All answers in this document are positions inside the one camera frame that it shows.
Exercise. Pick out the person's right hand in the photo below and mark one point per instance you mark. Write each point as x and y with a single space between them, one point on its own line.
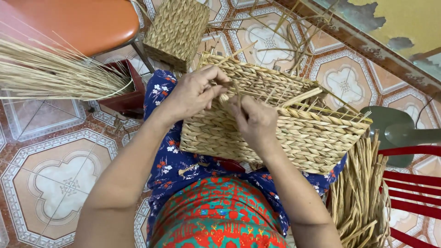
256 122

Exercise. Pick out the person's left hand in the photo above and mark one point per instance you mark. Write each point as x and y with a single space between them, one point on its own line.
191 93

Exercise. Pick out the unfinished woven straw basket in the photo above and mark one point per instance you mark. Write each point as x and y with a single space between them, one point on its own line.
275 117

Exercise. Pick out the straw weaving strand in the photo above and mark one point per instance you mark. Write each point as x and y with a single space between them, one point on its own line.
237 90

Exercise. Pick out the finished woven straw basket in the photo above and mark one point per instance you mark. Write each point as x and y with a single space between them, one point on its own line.
175 32

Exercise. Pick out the person's blue floral trousers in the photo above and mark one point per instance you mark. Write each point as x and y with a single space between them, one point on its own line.
168 162

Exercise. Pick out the loose straw scraps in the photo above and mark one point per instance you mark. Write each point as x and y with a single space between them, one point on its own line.
293 38

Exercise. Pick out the person's red green patterned shirt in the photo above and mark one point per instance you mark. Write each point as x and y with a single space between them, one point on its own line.
217 217

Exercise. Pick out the bundle of flat straw strands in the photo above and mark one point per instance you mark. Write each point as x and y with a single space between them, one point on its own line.
358 199

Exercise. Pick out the green electric fan base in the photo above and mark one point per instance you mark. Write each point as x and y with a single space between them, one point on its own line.
396 132

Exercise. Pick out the bundle of thin straw stalks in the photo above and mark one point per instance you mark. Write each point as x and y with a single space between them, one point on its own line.
51 74

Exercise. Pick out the orange padded stool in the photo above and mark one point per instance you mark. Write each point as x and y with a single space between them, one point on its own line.
69 20

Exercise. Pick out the red plastic chair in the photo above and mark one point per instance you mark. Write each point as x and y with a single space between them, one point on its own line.
411 193

